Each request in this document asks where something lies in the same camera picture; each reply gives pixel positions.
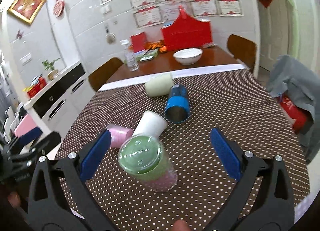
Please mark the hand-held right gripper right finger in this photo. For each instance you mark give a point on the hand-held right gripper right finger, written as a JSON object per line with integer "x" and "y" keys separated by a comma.
{"x": 226, "y": 157}

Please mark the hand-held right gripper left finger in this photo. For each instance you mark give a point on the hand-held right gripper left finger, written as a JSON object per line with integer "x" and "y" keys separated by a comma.
{"x": 96, "y": 155}

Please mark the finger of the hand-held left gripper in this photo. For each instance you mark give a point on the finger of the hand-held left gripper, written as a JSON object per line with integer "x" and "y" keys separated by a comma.
{"x": 48, "y": 140}
{"x": 28, "y": 137}

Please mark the clear green and pink cup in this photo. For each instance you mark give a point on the clear green and pink cup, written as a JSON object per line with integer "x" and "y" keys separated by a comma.
{"x": 147, "y": 166}

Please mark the white plastic cup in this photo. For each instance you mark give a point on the white plastic cup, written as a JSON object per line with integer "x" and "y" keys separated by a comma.
{"x": 150, "y": 124}

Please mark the blue metal cup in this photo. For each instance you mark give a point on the blue metal cup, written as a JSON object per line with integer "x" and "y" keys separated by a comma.
{"x": 176, "y": 100}

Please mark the cream cup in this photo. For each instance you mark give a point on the cream cup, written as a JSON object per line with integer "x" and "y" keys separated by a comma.
{"x": 160, "y": 84}

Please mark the person's left hand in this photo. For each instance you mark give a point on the person's left hand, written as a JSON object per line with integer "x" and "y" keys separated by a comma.
{"x": 13, "y": 199}

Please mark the person's right hand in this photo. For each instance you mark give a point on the person's right hand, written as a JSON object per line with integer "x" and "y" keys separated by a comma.
{"x": 180, "y": 226}

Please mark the pink plastic object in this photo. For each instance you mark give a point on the pink plastic object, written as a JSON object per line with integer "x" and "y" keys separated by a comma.
{"x": 25, "y": 122}

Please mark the white and black sideboard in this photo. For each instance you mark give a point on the white and black sideboard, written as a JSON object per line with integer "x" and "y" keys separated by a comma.
{"x": 62, "y": 100}

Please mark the brown polka-dot tablecloth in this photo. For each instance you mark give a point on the brown polka-dot tablecloth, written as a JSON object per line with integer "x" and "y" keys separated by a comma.
{"x": 212, "y": 110}

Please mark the red box with packets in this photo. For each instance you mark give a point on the red box with packets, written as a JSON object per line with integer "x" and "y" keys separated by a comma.
{"x": 37, "y": 87}

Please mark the small potted plant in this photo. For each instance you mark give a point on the small potted plant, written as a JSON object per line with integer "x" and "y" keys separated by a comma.
{"x": 51, "y": 67}

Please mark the red bag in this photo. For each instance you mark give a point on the red bag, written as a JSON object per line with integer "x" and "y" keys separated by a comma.
{"x": 293, "y": 113}

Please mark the brown wooden chair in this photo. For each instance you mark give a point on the brown wooden chair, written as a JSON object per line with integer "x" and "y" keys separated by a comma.
{"x": 241, "y": 50}
{"x": 105, "y": 73}

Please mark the grey garment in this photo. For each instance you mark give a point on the grey garment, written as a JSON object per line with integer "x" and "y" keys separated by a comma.
{"x": 292, "y": 80}

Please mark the clear spray bottle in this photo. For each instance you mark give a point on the clear spray bottle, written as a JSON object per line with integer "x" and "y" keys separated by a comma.
{"x": 131, "y": 60}

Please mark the white bowl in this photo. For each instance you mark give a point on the white bowl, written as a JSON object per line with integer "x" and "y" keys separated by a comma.
{"x": 188, "y": 55}

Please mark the green tray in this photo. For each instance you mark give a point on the green tray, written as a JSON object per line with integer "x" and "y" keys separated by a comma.
{"x": 147, "y": 55}

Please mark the hanging brush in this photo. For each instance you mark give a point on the hanging brush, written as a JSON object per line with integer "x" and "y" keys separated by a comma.
{"x": 110, "y": 37}

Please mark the small red box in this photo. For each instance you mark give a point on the small red box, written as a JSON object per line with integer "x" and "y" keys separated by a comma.
{"x": 138, "y": 42}

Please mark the orange snack packets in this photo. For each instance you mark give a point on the orange snack packets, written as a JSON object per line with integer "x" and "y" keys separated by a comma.
{"x": 156, "y": 45}

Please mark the large red gift box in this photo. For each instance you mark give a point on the large red gift box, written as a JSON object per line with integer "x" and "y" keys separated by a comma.
{"x": 186, "y": 34}

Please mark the white door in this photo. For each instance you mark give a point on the white door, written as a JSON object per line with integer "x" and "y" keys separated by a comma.
{"x": 275, "y": 33}

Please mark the gold framed red picture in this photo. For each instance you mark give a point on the gold framed red picture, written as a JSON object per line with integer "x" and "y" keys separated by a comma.
{"x": 26, "y": 4}

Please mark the white wall outlet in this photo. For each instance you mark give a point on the white wall outlet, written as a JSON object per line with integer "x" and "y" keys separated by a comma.
{"x": 25, "y": 58}

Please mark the butterfly wall sticker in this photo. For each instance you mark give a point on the butterfly wall sticker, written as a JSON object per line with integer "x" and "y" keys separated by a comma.
{"x": 19, "y": 34}

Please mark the round red wall ornament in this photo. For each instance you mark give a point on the round red wall ornament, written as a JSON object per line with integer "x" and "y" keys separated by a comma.
{"x": 58, "y": 8}

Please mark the white wall switch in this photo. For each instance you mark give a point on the white wall switch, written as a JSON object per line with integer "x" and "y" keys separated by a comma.
{"x": 106, "y": 9}

